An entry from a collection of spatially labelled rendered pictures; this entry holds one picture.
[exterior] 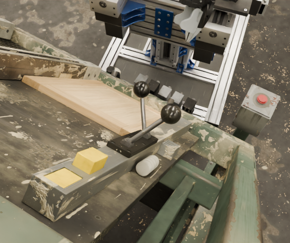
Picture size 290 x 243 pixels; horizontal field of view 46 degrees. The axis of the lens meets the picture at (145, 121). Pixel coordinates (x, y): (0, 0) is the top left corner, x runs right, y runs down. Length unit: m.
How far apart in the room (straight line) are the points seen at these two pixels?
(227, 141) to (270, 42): 1.66
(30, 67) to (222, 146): 0.73
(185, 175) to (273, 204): 1.32
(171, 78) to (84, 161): 1.80
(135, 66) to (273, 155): 1.07
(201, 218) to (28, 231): 1.12
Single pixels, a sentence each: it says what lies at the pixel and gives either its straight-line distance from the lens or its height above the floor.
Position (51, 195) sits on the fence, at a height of 1.67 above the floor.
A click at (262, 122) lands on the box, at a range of 1.40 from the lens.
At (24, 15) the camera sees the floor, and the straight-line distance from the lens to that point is 3.02.
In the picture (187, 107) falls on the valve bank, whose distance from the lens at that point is 1.51.
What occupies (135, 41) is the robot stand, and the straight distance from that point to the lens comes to 2.43.
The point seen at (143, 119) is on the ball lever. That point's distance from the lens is 0.76.
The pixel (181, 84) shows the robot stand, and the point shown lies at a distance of 2.23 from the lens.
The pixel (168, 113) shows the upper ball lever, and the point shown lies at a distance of 0.61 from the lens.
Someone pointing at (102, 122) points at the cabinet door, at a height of 1.28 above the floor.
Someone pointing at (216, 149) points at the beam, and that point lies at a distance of 1.32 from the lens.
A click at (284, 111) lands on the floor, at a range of 2.55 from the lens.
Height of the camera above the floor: 2.07
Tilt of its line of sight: 63 degrees down
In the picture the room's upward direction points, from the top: 1 degrees clockwise
